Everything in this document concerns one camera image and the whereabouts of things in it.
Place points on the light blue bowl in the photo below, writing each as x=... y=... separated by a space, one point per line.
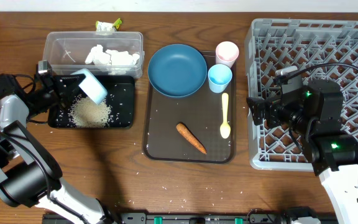
x=92 y=86

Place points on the yellow plastic spoon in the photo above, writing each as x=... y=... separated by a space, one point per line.
x=225 y=128

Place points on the orange carrot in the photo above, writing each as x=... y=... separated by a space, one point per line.
x=186 y=133

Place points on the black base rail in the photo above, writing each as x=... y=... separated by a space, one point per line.
x=302 y=215

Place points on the dark brown serving tray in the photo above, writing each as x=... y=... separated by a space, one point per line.
x=202 y=114

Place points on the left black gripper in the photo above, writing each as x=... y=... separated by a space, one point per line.
x=58 y=90

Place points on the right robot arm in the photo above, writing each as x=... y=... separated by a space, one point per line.
x=313 y=111

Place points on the dark blue plate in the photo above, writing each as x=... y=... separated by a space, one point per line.
x=177 y=70

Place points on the grey dishwasher rack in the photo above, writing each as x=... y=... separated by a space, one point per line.
x=330 y=46

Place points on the black rectangular tray bin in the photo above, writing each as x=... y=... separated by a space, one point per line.
x=123 y=88

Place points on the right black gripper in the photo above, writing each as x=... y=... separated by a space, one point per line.
x=266 y=110

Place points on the pile of white rice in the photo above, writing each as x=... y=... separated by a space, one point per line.
x=84 y=113

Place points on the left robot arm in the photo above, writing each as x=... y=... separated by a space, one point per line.
x=29 y=175

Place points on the green snack wrapper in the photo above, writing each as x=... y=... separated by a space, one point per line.
x=108 y=27

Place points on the clear plastic bin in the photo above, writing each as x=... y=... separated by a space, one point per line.
x=66 y=51

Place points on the white tissue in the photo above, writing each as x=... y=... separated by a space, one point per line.
x=122 y=58
x=97 y=56

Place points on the pink cup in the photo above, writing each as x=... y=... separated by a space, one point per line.
x=226 y=53

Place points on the light blue cup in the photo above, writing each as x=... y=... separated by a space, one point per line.
x=219 y=76

